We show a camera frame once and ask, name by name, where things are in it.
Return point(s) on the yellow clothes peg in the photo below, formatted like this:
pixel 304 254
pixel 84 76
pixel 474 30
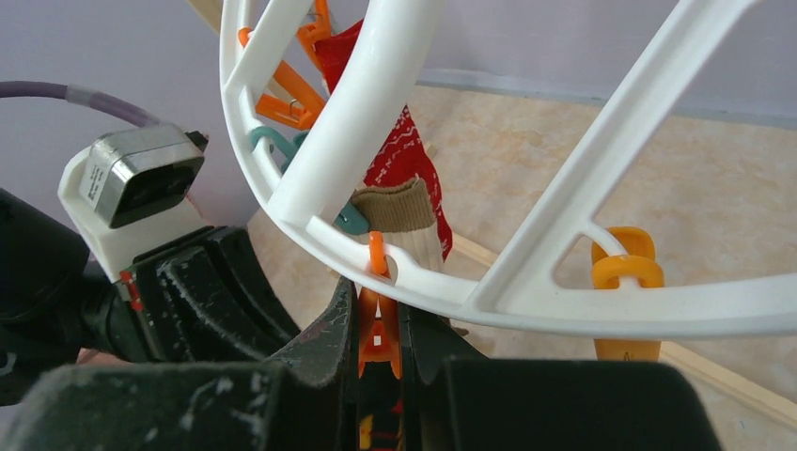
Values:
pixel 637 267

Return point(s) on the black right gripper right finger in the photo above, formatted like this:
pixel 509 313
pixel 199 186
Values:
pixel 456 398

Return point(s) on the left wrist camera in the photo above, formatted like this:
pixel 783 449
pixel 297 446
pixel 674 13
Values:
pixel 127 193

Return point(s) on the orange clothes peg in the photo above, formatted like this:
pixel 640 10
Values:
pixel 282 94
pixel 378 336

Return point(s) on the red snowflake sock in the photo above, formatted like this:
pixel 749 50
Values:
pixel 402 157

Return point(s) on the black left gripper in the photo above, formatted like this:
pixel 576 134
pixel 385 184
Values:
pixel 200 298

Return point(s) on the wooden rack frame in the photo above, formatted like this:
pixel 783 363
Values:
pixel 519 291

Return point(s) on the red black plaid sock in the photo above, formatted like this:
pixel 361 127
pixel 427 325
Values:
pixel 380 409

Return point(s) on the white round clip hanger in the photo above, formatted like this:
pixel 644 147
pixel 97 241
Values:
pixel 488 190

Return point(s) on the teal clothes peg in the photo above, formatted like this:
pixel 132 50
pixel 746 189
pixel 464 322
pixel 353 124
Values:
pixel 301 185

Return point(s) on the brown white sock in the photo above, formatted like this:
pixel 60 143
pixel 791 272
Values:
pixel 405 217

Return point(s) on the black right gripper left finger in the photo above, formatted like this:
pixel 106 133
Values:
pixel 300 398

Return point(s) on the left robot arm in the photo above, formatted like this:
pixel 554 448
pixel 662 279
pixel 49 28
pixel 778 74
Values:
pixel 53 297

